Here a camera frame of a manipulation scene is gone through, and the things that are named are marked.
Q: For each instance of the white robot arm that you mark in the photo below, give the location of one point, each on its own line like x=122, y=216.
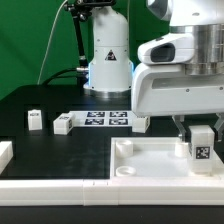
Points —
x=110, y=71

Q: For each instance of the white front fence wall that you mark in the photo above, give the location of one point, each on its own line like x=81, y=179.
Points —
x=115, y=192

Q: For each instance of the white marker sheet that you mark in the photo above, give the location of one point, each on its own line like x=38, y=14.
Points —
x=103, y=118

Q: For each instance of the white square table top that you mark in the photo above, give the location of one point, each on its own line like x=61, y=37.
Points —
x=151, y=157

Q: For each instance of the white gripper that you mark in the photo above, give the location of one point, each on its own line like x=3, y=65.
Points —
x=164, y=90

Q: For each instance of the white left fence piece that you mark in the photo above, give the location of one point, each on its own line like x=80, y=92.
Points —
x=6, y=154

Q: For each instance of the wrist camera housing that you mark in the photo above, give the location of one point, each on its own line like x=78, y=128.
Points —
x=168, y=49

